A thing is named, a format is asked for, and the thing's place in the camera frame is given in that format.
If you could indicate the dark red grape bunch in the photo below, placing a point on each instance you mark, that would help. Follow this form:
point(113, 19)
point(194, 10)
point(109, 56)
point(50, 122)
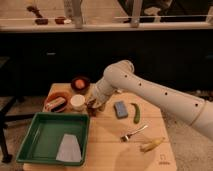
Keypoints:
point(91, 112)

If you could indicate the orange bowl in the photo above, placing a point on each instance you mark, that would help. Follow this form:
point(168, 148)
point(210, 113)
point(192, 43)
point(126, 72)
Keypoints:
point(54, 95)

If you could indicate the dark brown bowl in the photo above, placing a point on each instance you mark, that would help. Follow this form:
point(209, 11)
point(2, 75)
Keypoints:
point(85, 89)

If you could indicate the dark red dish left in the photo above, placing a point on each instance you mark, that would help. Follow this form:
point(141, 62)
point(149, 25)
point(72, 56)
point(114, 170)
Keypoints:
point(41, 21)

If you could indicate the silver fork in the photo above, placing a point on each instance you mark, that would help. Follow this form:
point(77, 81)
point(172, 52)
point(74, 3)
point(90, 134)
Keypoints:
point(127, 137)

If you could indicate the dark red dish right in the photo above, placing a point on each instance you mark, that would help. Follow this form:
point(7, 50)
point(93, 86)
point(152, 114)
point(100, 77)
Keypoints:
point(60, 20)

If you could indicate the grey folded cloth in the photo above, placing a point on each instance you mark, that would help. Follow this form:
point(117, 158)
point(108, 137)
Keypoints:
point(69, 149)

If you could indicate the blue sponge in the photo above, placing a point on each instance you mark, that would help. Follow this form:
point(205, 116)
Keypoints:
point(120, 110)

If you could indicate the brush with wooden handle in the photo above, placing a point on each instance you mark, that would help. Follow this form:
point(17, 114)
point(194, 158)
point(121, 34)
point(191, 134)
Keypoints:
point(56, 105)

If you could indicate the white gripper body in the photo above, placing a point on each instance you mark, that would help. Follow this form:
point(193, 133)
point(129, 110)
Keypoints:
point(93, 104)

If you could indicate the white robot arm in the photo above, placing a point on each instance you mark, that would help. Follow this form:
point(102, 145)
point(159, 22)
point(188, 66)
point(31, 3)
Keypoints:
point(194, 111)

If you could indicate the green plastic tray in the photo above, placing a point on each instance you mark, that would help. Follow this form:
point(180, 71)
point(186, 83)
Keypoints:
point(45, 134)

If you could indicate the yellow banana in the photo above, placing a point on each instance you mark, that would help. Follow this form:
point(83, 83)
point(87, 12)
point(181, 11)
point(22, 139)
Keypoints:
point(151, 145)

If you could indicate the dark red dish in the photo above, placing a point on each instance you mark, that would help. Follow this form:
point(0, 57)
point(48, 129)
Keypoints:
point(41, 21)
point(60, 20)

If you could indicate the green chili pepper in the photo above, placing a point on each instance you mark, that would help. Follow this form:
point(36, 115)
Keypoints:
point(137, 113)

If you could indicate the white paper cup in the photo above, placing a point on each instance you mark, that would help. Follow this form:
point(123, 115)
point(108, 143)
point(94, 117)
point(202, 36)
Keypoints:
point(77, 102)

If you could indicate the orange egg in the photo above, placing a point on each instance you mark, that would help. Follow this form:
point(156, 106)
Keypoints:
point(79, 84)

